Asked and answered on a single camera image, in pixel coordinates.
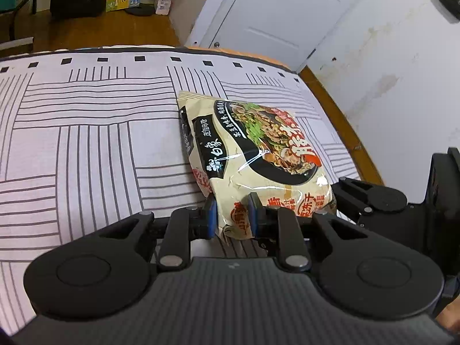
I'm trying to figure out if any instant noodle bag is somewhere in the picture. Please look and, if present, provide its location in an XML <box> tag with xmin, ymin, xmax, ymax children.
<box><xmin>177</xmin><ymin>91</ymin><xmax>336</xmax><ymax>242</ymax></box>

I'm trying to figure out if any striped white bed sheet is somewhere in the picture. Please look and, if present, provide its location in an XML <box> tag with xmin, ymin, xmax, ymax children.
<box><xmin>1</xmin><ymin>46</ymin><xmax>359</xmax><ymax>334</ymax></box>

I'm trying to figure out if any white door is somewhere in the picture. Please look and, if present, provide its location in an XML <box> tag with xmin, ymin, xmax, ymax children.
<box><xmin>185</xmin><ymin>0</ymin><xmax>358</xmax><ymax>72</ymax></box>

